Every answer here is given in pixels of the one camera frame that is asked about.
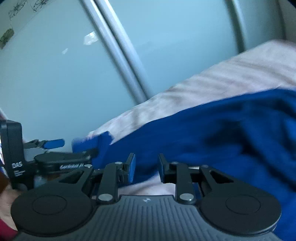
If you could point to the blue knit garment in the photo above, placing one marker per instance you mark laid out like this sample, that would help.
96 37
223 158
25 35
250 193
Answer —
208 129

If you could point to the person's left hand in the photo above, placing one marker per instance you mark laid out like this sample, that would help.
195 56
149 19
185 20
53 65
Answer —
5 204

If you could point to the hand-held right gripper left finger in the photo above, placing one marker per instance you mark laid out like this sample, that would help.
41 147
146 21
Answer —
131 168

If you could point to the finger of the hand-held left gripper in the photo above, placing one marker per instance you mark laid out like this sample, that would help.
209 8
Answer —
54 144
83 145

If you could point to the pink bed sheet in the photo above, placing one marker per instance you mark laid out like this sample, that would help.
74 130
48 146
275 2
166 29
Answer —
208 76

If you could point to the frosted glass wardrobe door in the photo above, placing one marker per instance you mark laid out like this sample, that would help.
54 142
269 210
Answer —
173 41
57 81

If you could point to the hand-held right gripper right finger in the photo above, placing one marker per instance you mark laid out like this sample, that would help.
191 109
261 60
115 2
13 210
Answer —
161 170

